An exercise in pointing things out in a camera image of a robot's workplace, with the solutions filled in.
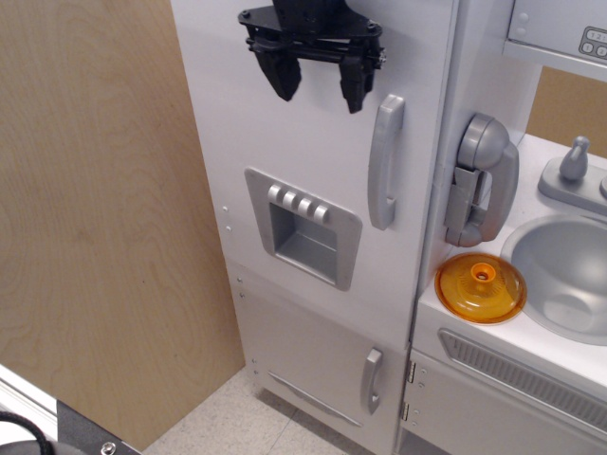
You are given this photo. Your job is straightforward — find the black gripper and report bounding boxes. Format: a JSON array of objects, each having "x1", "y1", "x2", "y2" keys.
[{"x1": 238, "y1": 1, "x2": 386, "y2": 114}]

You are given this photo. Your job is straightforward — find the white toy fridge door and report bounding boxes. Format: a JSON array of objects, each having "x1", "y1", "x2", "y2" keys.
[{"x1": 172, "y1": 1, "x2": 459, "y2": 350}]

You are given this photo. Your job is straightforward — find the grey ice dispenser panel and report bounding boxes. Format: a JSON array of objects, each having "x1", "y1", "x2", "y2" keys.
[{"x1": 244, "y1": 168, "x2": 362, "y2": 291}]

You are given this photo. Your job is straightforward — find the grey toy telephone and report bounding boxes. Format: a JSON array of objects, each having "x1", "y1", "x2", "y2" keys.
[{"x1": 445, "y1": 114, "x2": 520, "y2": 247}]

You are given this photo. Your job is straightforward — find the white toy kitchen cabinet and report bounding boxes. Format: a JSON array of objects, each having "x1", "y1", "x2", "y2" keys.
[{"x1": 217, "y1": 0, "x2": 607, "y2": 455}]

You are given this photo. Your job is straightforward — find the white toy microwave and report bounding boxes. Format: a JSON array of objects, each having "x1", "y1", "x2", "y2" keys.
[{"x1": 504, "y1": 0, "x2": 606, "y2": 82}]

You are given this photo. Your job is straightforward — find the orange transparent pot lid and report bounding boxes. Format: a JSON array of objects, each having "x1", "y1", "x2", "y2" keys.
[{"x1": 434, "y1": 252, "x2": 527, "y2": 324}]

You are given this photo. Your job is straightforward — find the grey toy faucet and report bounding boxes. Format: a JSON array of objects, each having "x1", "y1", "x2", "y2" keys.
[{"x1": 538, "y1": 136, "x2": 606, "y2": 216}]

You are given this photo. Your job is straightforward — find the grey toy sink basin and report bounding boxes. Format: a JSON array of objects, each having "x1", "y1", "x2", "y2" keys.
[{"x1": 501, "y1": 215, "x2": 606, "y2": 346}]

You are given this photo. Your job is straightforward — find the white freezer door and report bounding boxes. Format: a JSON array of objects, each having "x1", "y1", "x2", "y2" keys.
[{"x1": 227, "y1": 262, "x2": 406, "y2": 454}]

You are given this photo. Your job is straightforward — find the white oven door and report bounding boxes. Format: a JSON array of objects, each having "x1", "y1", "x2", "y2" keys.
[{"x1": 404, "y1": 350, "x2": 606, "y2": 454}]

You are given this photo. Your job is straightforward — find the grey oven vent grille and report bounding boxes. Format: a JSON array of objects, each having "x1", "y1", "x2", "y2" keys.
[{"x1": 437, "y1": 328, "x2": 606, "y2": 433}]

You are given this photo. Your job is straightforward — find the grey fridge door handle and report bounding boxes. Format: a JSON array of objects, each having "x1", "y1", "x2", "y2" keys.
[{"x1": 367, "y1": 95, "x2": 406, "y2": 230}]

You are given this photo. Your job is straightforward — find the grey freezer door handle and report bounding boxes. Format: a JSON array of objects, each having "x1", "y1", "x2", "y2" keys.
[{"x1": 359, "y1": 348, "x2": 383, "y2": 415}]

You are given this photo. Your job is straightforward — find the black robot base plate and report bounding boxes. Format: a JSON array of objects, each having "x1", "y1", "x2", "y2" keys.
[{"x1": 56, "y1": 400, "x2": 140, "y2": 455}]

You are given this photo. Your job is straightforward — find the black cable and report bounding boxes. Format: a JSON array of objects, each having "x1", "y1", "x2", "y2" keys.
[{"x1": 0, "y1": 411, "x2": 48, "y2": 455}]

